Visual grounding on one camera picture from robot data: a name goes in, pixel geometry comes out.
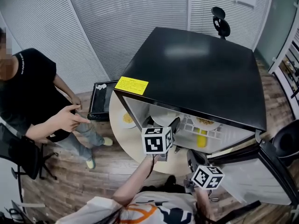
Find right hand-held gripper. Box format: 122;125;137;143
184;149;225;194

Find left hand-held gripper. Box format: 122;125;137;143
141;117;181;162

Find black mini fridge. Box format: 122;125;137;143
113;27;299;206

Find person's right forearm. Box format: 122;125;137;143
195;188;217;221

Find person's left forearm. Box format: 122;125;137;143
111;154;162;207

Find yellow corn cob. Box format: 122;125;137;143
196;128;208;148

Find plate of brown yellow food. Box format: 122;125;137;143
192;116;222;132

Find person's black trousers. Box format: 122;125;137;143
140;175;194;196

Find plate of pale yellow food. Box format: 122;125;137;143
118;108;138;130

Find person's white printed shirt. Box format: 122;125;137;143
56;191;199;224

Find black floor crate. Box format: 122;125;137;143
87;80;119;121

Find black shell office chair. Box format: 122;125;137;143
272;119;299;165

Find black chair with headrest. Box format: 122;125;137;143
211;6;231;40

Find storage rack with black bars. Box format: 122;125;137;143
268;28;299;120

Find frosted glass door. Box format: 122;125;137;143
253;0;299;67

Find white plastic grid rack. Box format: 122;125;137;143
179;115;224;140

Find thin black lanyard cord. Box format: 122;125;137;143
207;189;220;202
146;154;157;179

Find black strap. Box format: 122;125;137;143
216;200;262;224

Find white desk frame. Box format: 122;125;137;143
10;199;46;224

